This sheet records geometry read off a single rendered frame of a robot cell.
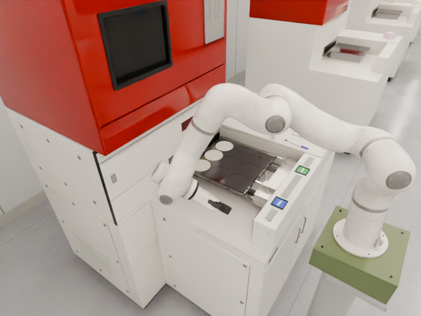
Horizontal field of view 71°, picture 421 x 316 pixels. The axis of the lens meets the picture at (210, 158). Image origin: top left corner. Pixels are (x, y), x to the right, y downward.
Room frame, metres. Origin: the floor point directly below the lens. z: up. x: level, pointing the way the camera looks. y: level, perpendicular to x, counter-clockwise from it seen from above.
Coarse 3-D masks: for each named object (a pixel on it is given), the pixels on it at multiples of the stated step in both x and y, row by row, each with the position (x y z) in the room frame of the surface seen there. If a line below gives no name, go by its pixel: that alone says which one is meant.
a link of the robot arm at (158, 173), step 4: (160, 164) 0.83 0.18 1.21; (164, 164) 0.83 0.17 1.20; (168, 164) 0.84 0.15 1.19; (156, 168) 0.83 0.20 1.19; (160, 168) 0.81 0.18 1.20; (164, 168) 0.82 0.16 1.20; (168, 168) 0.82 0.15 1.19; (152, 172) 0.84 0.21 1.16; (156, 172) 0.80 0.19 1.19; (160, 172) 0.80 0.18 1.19; (164, 172) 0.80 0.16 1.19; (152, 176) 0.80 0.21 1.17; (156, 176) 0.79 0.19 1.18; (160, 176) 0.80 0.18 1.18; (164, 176) 0.80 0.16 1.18; (152, 180) 0.80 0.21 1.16; (156, 180) 0.79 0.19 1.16; (160, 180) 0.79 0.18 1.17; (188, 184) 0.80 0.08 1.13; (184, 192) 0.78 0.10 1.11; (180, 196) 0.79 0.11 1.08
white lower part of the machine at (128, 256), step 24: (48, 192) 1.26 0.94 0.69; (72, 216) 1.15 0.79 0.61; (96, 216) 0.98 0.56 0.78; (144, 216) 1.00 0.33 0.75; (72, 240) 1.24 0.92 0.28; (96, 240) 1.03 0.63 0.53; (120, 240) 0.89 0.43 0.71; (144, 240) 0.98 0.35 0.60; (96, 264) 1.11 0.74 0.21; (120, 264) 0.94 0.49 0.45; (144, 264) 0.95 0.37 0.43; (120, 288) 1.00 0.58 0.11; (144, 288) 0.92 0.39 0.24
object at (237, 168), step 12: (240, 144) 1.41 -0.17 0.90; (204, 156) 1.30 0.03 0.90; (228, 156) 1.29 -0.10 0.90; (240, 156) 1.29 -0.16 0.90; (252, 156) 1.29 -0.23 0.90; (264, 156) 1.29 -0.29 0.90; (216, 168) 1.19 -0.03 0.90; (228, 168) 1.19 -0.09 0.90; (240, 168) 1.19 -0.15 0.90; (252, 168) 1.18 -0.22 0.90; (216, 180) 1.09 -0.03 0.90; (228, 180) 1.09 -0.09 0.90; (240, 180) 1.09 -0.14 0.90; (252, 180) 1.09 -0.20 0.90
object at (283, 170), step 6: (282, 168) 1.20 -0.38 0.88; (288, 168) 1.20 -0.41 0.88; (276, 174) 1.15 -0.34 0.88; (282, 174) 1.15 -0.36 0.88; (270, 180) 1.11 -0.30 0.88; (276, 180) 1.11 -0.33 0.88; (282, 180) 1.11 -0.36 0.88; (264, 192) 1.02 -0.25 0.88; (270, 192) 1.02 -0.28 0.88; (258, 204) 0.96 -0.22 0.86
